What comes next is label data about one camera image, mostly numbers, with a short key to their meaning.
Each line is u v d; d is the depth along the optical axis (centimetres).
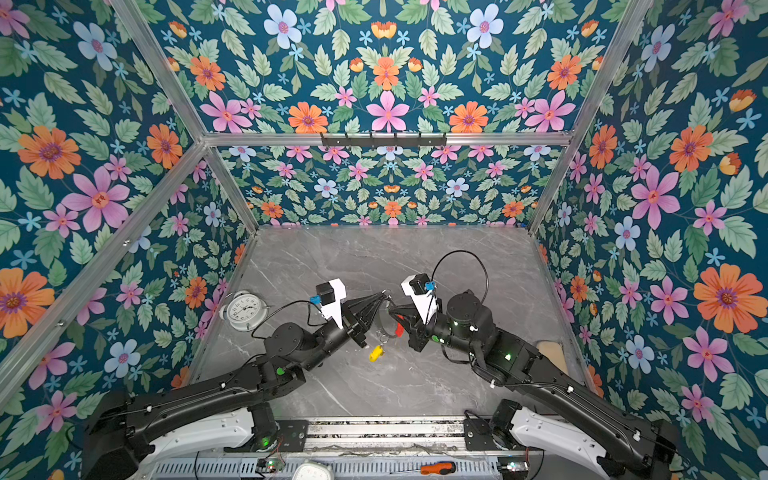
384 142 93
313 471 67
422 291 52
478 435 73
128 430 41
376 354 71
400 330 64
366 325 59
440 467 69
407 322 62
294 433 74
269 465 70
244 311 93
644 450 39
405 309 60
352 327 54
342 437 75
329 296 52
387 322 63
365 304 58
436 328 55
